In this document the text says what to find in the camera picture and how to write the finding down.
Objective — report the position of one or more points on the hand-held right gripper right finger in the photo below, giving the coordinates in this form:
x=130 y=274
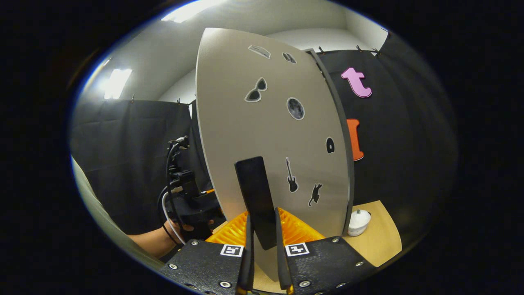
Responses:
x=327 y=262

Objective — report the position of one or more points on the beige cabinet door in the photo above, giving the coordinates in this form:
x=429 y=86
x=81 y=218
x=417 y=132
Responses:
x=245 y=131

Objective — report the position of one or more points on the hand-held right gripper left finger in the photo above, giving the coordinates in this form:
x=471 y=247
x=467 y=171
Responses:
x=204 y=266

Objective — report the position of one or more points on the grey cabinet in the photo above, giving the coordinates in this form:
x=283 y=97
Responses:
x=351 y=192

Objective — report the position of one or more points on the person's light grey clothing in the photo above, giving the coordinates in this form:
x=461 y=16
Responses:
x=94 y=205

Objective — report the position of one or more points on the white round container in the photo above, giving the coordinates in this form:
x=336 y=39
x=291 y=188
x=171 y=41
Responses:
x=359 y=223

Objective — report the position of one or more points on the black backdrop cloth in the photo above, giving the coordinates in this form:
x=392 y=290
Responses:
x=131 y=155

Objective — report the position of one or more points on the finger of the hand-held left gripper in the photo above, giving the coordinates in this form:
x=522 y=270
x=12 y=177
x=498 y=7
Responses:
x=208 y=191

